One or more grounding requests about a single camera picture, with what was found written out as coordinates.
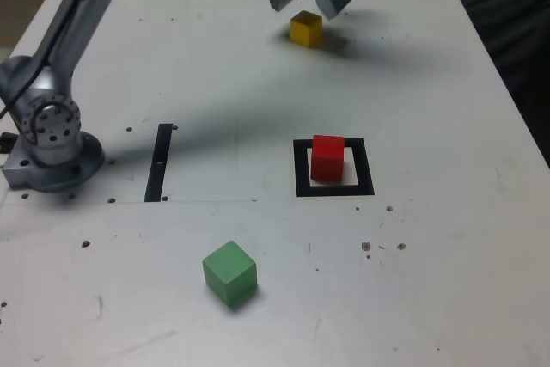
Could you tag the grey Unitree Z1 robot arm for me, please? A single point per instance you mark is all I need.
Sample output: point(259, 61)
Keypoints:
point(43, 126)

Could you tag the red cube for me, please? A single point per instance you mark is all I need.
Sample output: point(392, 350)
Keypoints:
point(327, 158)

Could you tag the person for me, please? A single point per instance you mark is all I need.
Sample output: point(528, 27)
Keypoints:
point(515, 19)

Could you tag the black tape square outline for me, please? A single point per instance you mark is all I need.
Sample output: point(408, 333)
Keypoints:
point(331, 191)

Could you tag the yellow cube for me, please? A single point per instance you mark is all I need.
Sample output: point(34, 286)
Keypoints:
point(306, 31)

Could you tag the green cube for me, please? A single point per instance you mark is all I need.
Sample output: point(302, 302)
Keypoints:
point(230, 274)

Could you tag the black tape strip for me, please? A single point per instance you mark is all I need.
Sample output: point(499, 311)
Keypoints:
point(158, 160)

